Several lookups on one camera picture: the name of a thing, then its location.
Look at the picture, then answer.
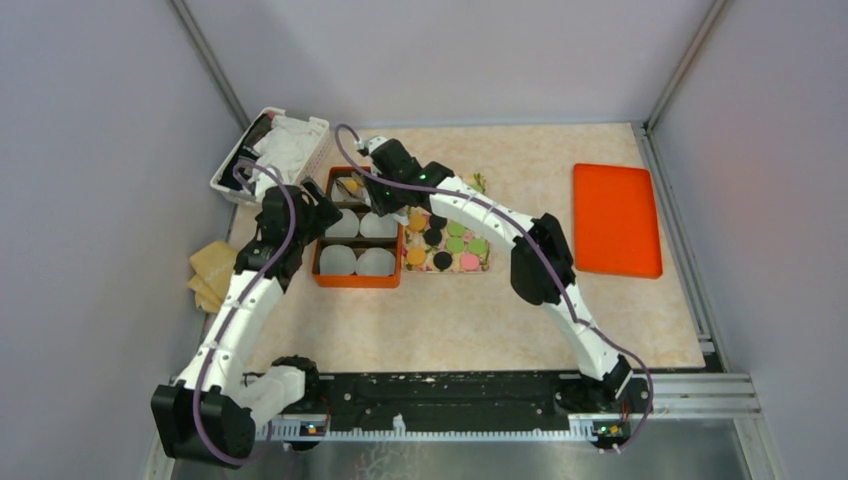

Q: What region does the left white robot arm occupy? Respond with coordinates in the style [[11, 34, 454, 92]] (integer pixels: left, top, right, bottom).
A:
[[151, 178, 342, 469]]

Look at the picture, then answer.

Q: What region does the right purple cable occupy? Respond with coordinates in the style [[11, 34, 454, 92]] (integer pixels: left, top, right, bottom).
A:
[[334, 123, 656, 452]]

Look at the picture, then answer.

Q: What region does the pink cookie front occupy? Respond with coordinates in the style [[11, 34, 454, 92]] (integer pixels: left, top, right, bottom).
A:
[[460, 253, 481, 272]]

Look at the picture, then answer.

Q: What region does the orange cookie box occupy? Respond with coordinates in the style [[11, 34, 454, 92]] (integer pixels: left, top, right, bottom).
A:
[[311, 166, 402, 289]]

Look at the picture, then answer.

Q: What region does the dark item in basket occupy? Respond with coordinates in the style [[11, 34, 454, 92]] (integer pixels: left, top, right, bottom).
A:
[[212, 113, 273, 192]]

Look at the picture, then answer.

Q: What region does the yellow folded cloth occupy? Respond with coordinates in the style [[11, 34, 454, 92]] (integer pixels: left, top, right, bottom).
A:
[[187, 240, 237, 314]]

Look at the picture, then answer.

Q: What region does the paper cup front right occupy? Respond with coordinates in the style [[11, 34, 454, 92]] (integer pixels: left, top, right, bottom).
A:
[[355, 248, 396, 277]]

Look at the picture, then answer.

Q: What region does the paper cup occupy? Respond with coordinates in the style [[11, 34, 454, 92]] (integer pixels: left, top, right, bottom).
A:
[[319, 245, 357, 276], [359, 212, 399, 239], [331, 177, 366, 204], [355, 248, 396, 277], [325, 209, 360, 238]]

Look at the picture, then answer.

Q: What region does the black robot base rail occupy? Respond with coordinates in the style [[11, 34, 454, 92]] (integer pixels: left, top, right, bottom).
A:
[[282, 371, 649, 434]]

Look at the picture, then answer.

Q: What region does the paper cup middle left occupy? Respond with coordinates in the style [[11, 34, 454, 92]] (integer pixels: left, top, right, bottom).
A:
[[325, 209, 360, 238]]

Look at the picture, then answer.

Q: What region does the green cookie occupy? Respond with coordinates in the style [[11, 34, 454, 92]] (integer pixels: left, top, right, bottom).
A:
[[445, 237, 466, 254], [467, 238, 488, 256], [446, 221, 466, 237]]

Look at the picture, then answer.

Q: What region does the floral serving tray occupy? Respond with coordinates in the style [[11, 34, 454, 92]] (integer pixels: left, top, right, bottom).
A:
[[401, 207, 490, 274]]

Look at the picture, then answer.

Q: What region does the orange box lid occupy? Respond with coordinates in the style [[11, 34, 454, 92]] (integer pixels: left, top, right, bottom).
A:
[[573, 163, 663, 279]]

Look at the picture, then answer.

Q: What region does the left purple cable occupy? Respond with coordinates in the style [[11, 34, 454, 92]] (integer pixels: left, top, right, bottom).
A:
[[192, 158, 298, 466]]

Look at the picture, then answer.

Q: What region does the black cookie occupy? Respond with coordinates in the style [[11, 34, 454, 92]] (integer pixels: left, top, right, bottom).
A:
[[428, 215, 448, 230], [432, 251, 453, 271], [423, 228, 443, 247]]

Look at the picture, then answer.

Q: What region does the white plastic basket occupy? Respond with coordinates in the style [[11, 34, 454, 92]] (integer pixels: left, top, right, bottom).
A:
[[209, 107, 330, 206]]

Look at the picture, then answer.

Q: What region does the paper cup front left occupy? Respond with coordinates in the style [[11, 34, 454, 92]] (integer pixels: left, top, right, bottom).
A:
[[319, 245, 357, 276]]

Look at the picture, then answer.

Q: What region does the paper cup back left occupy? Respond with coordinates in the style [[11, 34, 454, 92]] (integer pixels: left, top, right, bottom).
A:
[[331, 177, 366, 204]]

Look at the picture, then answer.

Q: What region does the green cookie middle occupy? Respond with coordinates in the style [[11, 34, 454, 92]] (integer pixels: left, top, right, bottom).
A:
[[446, 221, 466, 237]]

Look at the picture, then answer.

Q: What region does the paper cup middle right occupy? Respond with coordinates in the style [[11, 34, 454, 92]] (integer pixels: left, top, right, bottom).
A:
[[359, 212, 399, 239]]

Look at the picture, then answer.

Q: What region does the green cookie lower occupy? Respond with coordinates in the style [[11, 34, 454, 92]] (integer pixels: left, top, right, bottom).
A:
[[445, 237, 466, 254]]

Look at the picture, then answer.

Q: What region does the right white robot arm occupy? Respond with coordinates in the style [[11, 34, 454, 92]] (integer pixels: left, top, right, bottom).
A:
[[356, 136, 633, 412]]

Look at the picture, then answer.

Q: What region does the green cookie right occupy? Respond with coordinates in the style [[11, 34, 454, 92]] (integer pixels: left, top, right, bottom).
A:
[[467, 238, 488, 256]]

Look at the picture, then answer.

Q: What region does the white cloth in basket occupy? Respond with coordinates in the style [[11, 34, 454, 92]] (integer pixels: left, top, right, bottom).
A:
[[255, 111, 329, 184]]

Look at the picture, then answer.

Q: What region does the purple cable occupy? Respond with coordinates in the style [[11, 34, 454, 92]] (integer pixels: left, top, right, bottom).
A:
[[192, 158, 298, 466], [334, 123, 656, 452]]

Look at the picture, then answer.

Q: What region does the black cookie front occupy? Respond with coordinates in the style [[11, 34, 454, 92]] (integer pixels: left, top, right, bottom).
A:
[[432, 251, 453, 271]]

